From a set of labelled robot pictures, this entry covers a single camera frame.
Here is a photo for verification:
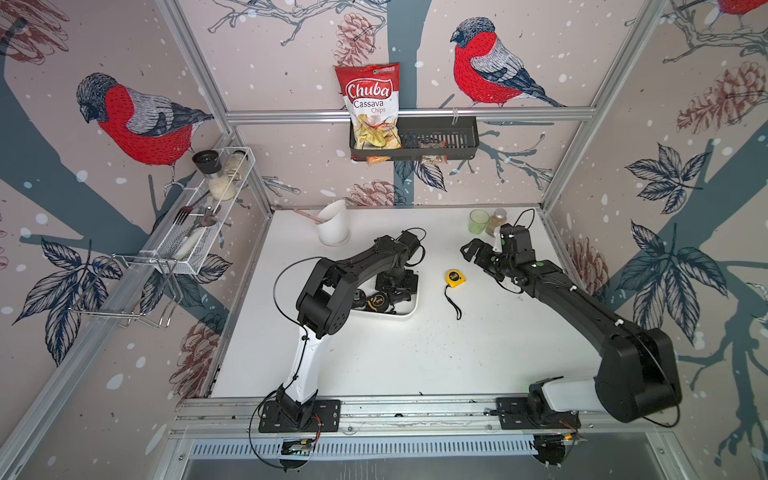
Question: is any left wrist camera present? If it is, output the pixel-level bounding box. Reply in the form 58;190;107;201
398;230;423;264

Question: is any black lid jar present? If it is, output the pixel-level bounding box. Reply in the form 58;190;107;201
192;150;237;201

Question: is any white storage box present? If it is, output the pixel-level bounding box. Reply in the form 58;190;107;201
350;276;419;321

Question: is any white wire rack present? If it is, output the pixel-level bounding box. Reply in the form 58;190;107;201
116;147;254;276

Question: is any red cassava chips bag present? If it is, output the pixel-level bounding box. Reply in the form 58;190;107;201
334;63;402;151

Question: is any spice jar silver lid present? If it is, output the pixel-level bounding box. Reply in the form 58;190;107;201
485;208;507;237

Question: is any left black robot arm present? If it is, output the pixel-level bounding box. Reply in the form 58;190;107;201
274;229;426;429

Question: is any green plastic cup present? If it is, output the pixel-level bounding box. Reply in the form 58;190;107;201
468;209;490;235

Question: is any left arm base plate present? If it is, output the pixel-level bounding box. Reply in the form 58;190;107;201
258;399;341;433

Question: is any pink utensil handle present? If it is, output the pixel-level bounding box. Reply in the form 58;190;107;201
292;209;326;225

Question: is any metal spoon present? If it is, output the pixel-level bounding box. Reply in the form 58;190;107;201
182;214;218;243

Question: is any metal fork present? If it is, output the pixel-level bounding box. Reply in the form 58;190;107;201
173;191;210;225

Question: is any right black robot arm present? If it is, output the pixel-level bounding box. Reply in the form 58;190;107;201
460;239;682;425

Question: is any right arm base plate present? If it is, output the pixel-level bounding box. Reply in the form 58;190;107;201
491;395;581;430

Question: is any white utensil cup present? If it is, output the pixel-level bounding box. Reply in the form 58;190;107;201
317;199;350;247

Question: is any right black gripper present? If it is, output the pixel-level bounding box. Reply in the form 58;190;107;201
458;238;514;279

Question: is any black wall basket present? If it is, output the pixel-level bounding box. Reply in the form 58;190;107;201
349;116;479;161

